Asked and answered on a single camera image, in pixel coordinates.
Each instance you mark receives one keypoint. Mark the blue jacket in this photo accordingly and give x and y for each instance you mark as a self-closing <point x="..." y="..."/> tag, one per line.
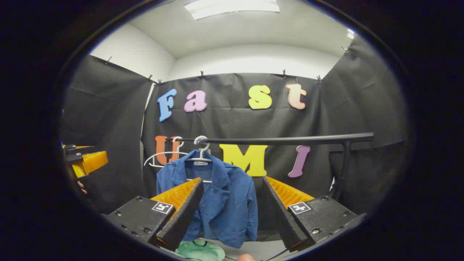
<point x="232" y="203"/>

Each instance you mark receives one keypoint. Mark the green laundry hamper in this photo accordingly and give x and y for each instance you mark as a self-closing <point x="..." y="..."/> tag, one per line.
<point x="203" y="252"/>

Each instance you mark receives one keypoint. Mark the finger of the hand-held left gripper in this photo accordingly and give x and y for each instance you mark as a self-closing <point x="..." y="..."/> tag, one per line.
<point x="95" y="161"/>
<point x="80" y="146"/>

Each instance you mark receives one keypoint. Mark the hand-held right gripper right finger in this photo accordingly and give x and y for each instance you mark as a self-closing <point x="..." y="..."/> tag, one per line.
<point x="281" y="217"/>

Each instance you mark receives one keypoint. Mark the small white clothes hanger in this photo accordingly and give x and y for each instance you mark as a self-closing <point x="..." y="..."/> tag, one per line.
<point x="163" y="153"/>

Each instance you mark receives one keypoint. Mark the black clothes rail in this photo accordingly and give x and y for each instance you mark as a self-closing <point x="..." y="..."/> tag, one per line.
<point x="290" y="140"/>

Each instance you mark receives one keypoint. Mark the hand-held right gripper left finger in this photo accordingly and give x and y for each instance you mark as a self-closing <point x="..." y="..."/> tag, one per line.
<point x="185" y="217"/>

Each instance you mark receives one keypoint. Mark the large white clothes hanger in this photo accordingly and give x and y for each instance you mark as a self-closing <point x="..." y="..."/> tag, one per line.
<point x="202" y="148"/>

